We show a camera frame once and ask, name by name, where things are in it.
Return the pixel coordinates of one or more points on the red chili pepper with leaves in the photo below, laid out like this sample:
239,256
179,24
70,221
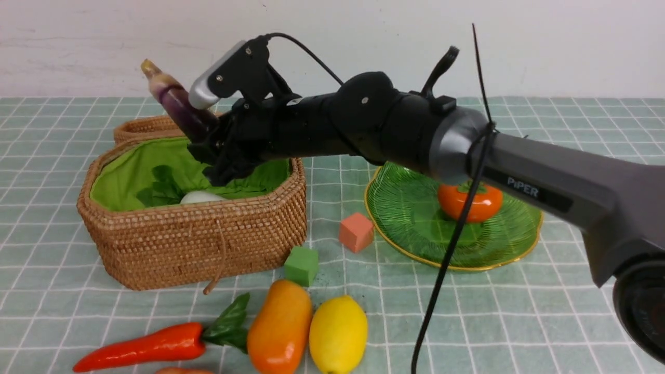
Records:
178,342

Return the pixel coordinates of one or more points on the woven wicker basket lid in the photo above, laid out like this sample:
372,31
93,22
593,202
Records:
151,127

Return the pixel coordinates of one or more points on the green glass leaf plate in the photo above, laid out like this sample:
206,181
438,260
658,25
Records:
404,208

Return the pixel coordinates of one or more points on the green foam cube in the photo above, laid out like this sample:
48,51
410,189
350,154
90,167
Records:
301,266

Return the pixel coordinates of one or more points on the yellow lemon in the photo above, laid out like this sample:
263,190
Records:
338,335

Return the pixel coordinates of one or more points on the woven wicker basket green lining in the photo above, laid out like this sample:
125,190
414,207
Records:
157,247

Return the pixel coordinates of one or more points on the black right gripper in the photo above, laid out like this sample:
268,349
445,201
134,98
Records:
235,143

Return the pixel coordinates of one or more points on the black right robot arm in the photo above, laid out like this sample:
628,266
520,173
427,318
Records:
618,206

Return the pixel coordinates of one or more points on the orange fruit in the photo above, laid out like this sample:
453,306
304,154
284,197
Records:
182,370

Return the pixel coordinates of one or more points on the white radish with leaves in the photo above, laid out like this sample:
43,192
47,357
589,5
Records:
165,190

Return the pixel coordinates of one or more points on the green checkered tablecloth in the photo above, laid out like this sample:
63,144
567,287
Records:
540,315

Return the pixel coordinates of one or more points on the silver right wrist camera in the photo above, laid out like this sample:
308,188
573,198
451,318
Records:
210,86

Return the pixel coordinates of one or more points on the orange foam cube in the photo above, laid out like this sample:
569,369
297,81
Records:
356,232

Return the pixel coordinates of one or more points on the purple eggplant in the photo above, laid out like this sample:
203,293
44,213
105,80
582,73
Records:
174,98

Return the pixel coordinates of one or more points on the orange mango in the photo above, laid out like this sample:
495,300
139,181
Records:
278,336

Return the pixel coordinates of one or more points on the orange persimmon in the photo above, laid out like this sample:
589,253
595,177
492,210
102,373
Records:
485,204

